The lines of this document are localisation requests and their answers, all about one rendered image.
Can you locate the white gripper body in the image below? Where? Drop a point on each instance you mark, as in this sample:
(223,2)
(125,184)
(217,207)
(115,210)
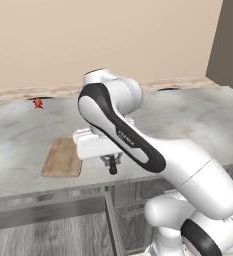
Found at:
(93,148)

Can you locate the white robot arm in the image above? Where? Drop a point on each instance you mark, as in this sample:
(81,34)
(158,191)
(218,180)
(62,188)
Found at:
(194,173)

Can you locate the wooden cutting board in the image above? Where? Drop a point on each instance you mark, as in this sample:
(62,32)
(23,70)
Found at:
(62,156)

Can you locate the grey drawer front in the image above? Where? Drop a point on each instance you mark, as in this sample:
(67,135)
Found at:
(48,211)

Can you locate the grey cabinet front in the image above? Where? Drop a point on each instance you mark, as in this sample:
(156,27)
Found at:
(134,213)

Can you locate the small red object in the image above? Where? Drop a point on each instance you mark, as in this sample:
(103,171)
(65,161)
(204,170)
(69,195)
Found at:
(38,103)

